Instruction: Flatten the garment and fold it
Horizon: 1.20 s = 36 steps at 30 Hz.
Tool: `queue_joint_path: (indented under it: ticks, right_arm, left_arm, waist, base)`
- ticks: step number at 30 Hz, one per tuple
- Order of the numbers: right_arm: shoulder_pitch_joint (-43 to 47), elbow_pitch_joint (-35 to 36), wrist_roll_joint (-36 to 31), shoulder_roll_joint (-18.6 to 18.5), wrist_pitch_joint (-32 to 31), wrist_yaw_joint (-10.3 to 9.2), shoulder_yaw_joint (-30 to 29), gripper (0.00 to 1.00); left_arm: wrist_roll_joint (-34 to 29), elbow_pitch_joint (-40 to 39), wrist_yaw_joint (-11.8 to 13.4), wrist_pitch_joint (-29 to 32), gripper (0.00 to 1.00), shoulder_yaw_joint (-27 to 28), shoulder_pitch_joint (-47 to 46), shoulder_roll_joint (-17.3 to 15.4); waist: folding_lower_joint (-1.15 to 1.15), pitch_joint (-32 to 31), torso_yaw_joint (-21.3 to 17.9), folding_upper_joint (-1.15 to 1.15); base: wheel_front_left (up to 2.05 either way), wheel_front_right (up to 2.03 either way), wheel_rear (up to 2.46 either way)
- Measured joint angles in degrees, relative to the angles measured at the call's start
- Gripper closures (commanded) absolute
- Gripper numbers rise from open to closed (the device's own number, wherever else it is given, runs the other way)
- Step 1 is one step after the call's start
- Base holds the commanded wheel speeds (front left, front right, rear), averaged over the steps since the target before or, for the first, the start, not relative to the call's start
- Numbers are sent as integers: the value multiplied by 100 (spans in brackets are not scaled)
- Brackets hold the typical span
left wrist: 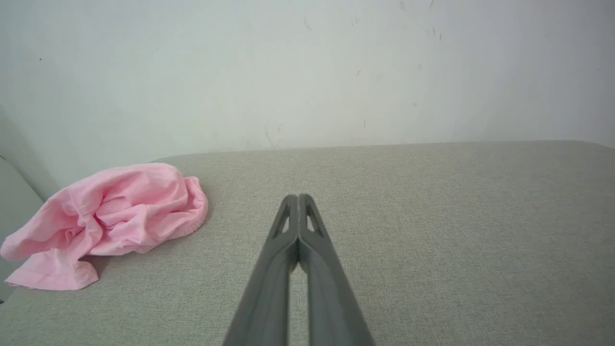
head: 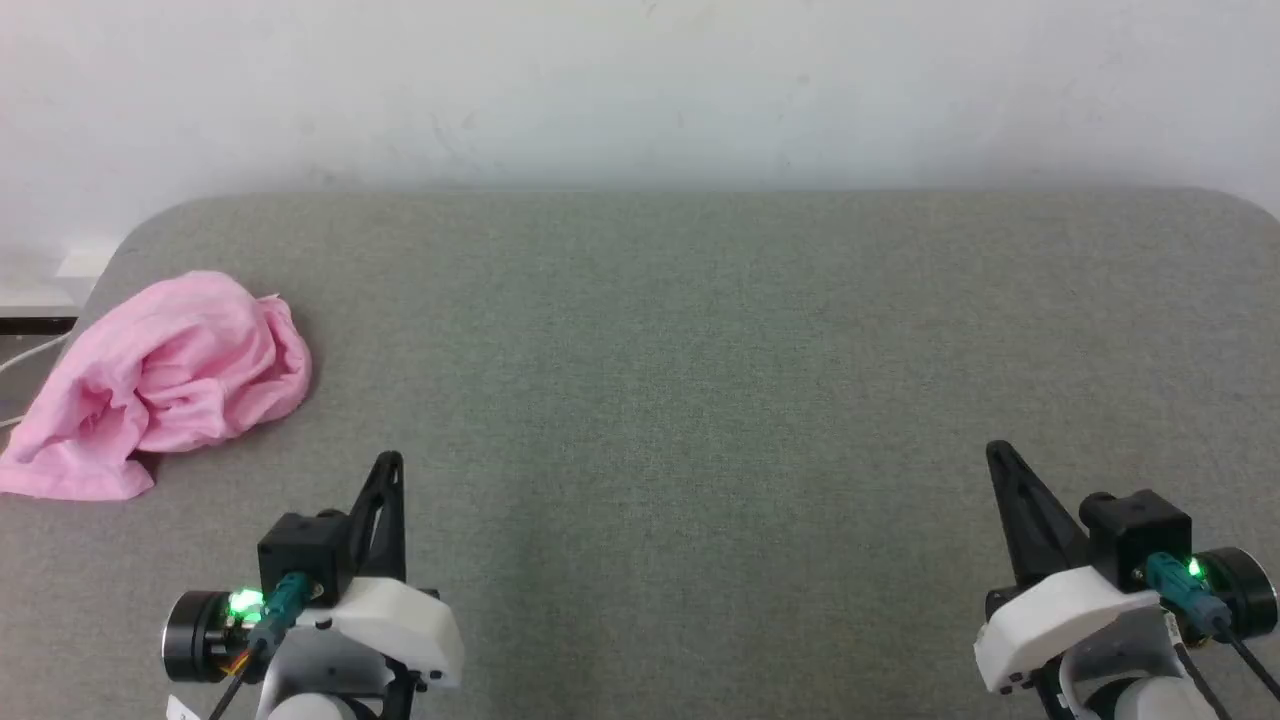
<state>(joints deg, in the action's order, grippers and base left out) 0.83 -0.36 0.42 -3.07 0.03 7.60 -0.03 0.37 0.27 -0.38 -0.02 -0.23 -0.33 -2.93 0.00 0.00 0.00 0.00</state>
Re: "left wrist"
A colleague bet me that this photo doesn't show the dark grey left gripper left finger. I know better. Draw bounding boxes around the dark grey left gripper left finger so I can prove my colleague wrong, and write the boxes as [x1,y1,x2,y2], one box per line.
[223,194,300,346]

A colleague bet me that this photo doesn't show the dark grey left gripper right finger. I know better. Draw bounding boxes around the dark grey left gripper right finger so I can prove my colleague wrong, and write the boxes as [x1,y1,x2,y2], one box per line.
[298,194,376,346]

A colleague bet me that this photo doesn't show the pink shorts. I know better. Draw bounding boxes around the pink shorts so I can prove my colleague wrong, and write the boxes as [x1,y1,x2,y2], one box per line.
[0,162,209,291]

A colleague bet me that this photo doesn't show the grey fabric sofa seat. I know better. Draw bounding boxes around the grey fabric sofa seat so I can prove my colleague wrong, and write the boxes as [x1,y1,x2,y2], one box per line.
[0,140,615,346]

